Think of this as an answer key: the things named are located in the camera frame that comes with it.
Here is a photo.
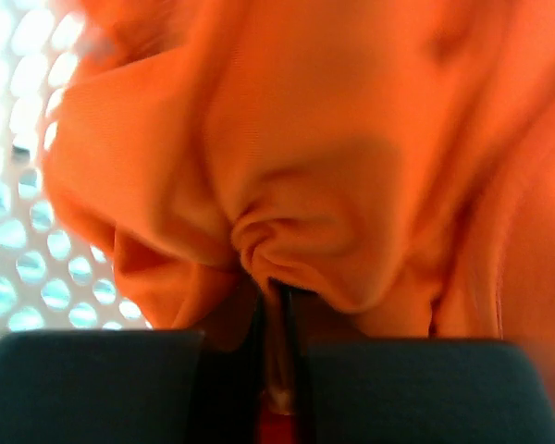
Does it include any white perforated plastic basket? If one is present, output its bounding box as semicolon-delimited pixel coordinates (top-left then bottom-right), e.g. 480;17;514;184
0;1;147;332

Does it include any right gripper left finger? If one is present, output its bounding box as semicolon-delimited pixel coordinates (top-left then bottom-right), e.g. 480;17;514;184
0;295;265;443

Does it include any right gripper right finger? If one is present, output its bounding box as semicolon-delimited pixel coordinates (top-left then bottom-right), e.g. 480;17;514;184
281;288;555;443

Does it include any orange t shirt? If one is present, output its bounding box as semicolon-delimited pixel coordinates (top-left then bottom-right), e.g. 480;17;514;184
43;1;555;414

